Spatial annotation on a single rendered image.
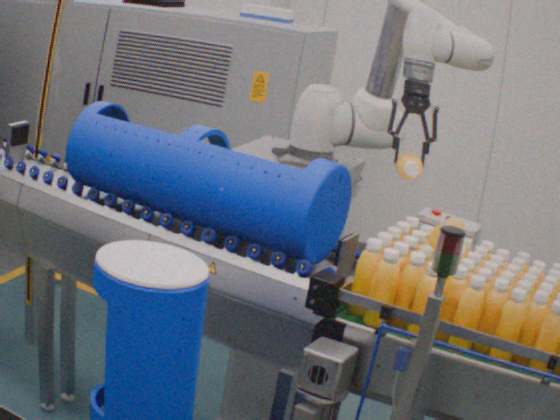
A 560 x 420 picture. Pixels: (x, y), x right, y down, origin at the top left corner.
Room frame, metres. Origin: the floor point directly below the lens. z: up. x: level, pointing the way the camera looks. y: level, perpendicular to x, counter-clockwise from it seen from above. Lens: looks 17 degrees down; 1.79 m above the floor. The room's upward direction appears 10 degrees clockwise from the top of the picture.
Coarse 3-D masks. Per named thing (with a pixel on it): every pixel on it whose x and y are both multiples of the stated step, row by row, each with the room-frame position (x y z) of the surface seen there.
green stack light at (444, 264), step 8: (440, 256) 1.84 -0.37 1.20; (448, 256) 1.84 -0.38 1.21; (456, 256) 1.84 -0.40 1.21; (432, 264) 1.86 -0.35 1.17; (440, 264) 1.84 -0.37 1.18; (448, 264) 1.84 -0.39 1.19; (456, 264) 1.84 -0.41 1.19; (440, 272) 1.84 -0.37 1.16; (448, 272) 1.84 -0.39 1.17; (456, 272) 1.85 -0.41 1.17
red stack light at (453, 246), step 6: (438, 234) 1.87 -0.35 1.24; (444, 234) 1.85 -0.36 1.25; (438, 240) 1.86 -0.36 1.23; (444, 240) 1.84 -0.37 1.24; (450, 240) 1.84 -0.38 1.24; (456, 240) 1.84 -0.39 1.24; (462, 240) 1.85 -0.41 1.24; (438, 246) 1.85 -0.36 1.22; (444, 246) 1.84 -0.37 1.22; (450, 246) 1.84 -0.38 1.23; (456, 246) 1.84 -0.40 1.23; (462, 246) 1.85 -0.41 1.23; (444, 252) 1.84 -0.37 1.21; (450, 252) 1.84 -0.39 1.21; (456, 252) 1.84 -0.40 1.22
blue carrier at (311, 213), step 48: (96, 144) 2.58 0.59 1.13; (144, 144) 2.52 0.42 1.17; (192, 144) 2.48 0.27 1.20; (144, 192) 2.50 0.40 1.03; (192, 192) 2.41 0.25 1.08; (240, 192) 2.35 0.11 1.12; (288, 192) 2.30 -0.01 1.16; (336, 192) 2.40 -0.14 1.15; (288, 240) 2.29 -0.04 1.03; (336, 240) 2.46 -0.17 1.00
